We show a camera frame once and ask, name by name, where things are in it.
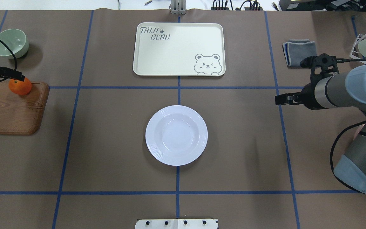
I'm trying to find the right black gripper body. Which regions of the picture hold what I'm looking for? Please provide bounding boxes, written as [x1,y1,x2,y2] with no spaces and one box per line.
[293,83,320,110]

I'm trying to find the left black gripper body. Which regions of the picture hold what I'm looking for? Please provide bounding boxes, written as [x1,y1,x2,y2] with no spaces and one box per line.
[0,66,18,80]

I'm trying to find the orange fruit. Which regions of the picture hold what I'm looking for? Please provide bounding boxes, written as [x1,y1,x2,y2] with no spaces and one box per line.
[8,78,32,95]

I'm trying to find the white round plate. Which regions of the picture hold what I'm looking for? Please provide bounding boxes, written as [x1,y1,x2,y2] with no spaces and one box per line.
[145,105,209,166]

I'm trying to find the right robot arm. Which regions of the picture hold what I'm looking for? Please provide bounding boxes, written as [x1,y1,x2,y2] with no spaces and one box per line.
[275,65,366,194]

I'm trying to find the cream bear tray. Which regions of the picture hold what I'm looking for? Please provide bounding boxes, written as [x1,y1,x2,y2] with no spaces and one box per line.
[133,22,226,77]

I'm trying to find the green ceramic bowl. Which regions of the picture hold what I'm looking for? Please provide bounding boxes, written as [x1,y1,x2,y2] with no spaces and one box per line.
[0,29,29,59]

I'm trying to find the wooden cutting board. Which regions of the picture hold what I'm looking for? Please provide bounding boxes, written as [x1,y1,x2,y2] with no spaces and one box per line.
[0,82,49,136]

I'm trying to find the grey folded cloth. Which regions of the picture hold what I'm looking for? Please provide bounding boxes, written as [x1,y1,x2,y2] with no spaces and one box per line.
[282,39,317,68]

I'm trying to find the aluminium frame post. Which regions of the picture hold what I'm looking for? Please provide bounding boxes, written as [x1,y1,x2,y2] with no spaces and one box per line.
[169,0,187,16]

